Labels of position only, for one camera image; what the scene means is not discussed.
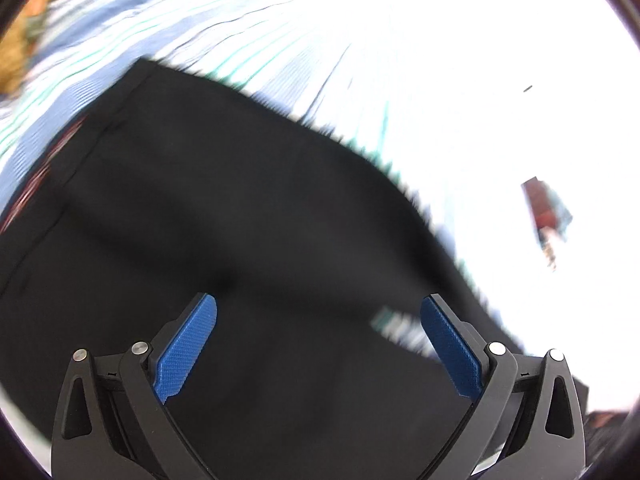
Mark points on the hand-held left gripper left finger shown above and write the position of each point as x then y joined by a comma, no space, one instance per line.
185,345

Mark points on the black pants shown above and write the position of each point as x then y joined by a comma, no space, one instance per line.
250,185

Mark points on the orange floral blanket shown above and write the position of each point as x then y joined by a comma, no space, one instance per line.
15,55

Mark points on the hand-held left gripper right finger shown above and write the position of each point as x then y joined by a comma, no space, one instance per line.
452,345

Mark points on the dark wooden cabinet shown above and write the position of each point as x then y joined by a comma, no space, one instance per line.
542,205

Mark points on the striped bed sheet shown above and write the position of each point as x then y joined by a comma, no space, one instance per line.
200,25

